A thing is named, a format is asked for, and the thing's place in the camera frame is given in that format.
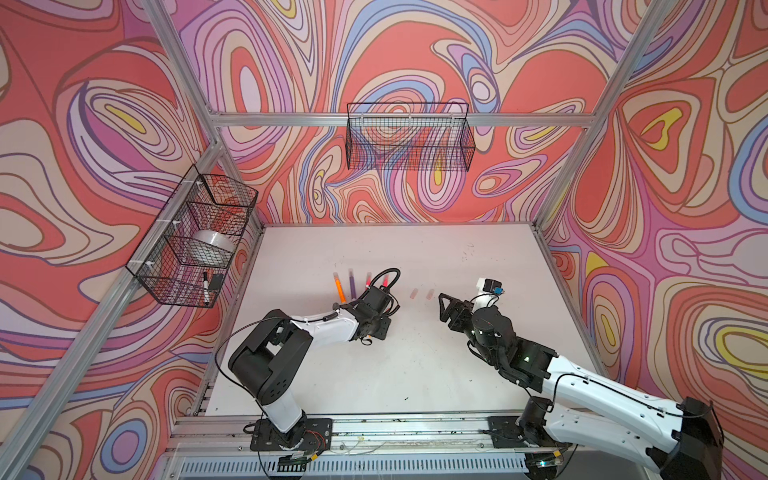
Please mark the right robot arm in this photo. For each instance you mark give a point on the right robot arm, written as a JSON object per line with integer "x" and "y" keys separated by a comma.
{"x": 570, "y": 404}

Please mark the purple highlighter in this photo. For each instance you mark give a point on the purple highlighter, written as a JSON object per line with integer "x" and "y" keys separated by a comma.
{"x": 352, "y": 284}

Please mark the white tape roll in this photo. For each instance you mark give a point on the white tape roll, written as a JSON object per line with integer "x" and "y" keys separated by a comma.
{"x": 215, "y": 239}

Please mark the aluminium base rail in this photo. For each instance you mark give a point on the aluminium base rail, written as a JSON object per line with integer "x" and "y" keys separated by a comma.
{"x": 352, "y": 434}

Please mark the back black wire basket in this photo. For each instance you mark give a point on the back black wire basket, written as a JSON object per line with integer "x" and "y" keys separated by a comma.
{"x": 409, "y": 136}

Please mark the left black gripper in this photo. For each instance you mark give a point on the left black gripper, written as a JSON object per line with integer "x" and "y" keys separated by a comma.
{"x": 386, "y": 324}

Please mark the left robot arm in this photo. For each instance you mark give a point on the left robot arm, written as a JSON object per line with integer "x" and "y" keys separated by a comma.
{"x": 267, "y": 361}

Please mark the black wire basket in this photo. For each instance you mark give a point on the black wire basket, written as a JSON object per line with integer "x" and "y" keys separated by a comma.
{"x": 169, "y": 265}
{"x": 409, "y": 136}

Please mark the black marker in basket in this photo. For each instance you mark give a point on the black marker in basket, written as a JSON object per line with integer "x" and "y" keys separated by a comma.
{"x": 205, "y": 289}

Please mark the orange highlighter top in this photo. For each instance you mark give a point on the orange highlighter top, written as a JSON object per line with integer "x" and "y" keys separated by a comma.
{"x": 339, "y": 288}

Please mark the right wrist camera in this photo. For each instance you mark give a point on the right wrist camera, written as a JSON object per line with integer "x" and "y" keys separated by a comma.
{"x": 489, "y": 287}

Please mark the left black wire basket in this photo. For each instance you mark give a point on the left black wire basket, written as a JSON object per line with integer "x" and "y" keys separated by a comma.
{"x": 169, "y": 265}

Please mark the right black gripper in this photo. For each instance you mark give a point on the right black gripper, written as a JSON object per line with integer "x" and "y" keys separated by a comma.
{"x": 463, "y": 309}

